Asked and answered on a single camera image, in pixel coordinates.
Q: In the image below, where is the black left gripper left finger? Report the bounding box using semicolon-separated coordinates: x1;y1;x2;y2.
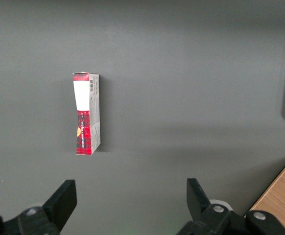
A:
0;179;78;235

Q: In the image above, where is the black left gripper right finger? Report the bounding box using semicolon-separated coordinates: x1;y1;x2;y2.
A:
175;178;285;235

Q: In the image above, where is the wooden drawer cabinet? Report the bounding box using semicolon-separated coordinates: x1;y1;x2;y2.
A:
244;155;285;235

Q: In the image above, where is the red plaid carton box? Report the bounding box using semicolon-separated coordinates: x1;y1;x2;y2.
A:
72;71;101;156

